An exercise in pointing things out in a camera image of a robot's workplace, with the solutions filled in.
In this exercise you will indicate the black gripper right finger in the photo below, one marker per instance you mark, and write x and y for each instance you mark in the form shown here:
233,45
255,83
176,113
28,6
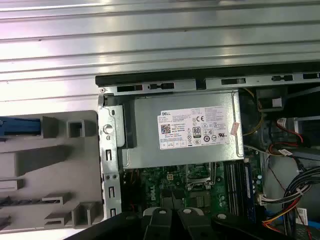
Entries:
192,225

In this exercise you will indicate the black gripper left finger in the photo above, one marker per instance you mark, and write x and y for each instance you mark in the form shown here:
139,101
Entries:
160,225

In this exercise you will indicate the CPU socket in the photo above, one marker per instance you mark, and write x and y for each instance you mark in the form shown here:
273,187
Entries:
202,200

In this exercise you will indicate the metal socket cover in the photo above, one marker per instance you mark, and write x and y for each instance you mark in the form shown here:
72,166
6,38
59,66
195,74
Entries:
200,186

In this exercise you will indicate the green motherboard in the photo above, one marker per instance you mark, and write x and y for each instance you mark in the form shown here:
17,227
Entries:
155,180

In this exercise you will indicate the black RAM slot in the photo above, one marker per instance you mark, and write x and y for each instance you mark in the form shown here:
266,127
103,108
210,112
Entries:
227,190
233,190
239,190

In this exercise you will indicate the black open PC case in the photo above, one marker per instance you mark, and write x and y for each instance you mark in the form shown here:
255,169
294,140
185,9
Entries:
110,155

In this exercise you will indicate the grey power supply unit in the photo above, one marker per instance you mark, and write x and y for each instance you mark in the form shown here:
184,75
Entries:
145,120

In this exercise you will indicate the grey parts rack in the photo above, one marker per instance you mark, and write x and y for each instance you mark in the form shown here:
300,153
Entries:
50,162

